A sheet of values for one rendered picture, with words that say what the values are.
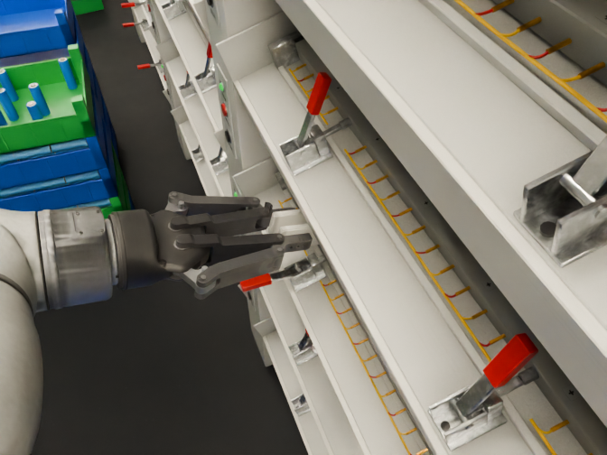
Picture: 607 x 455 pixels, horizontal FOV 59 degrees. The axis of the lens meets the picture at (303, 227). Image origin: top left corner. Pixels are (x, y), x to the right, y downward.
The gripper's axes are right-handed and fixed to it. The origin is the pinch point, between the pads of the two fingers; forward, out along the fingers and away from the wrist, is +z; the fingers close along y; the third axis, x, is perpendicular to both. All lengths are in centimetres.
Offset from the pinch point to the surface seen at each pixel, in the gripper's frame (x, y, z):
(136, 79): 59, 132, 7
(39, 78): 23, 71, -24
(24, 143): 25, 52, -28
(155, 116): 59, 109, 8
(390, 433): 7.4, -21.6, 2.2
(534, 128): -29.5, -23.1, -6.2
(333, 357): 8.2, -11.8, 0.7
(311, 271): 5.4, -2.0, 1.5
